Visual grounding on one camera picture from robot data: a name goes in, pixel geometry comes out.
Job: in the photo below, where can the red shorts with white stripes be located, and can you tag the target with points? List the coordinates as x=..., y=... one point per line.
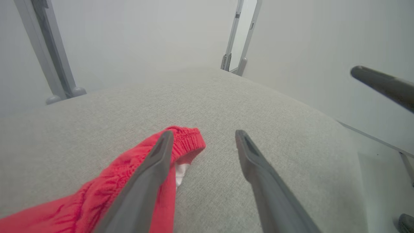
x=97, y=194

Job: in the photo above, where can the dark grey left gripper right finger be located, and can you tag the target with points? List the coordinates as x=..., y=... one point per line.
x=271, y=200

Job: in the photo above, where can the grey double-bar partition post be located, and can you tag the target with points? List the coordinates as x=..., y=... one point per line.
x=242, y=66

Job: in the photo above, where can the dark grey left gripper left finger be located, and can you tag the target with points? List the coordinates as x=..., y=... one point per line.
x=139, y=194

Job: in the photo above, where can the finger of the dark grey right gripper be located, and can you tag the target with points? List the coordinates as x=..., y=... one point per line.
x=391, y=87
x=407, y=225

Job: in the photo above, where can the thin grey partition base rail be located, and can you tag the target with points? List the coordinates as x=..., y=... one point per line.
x=372, y=138

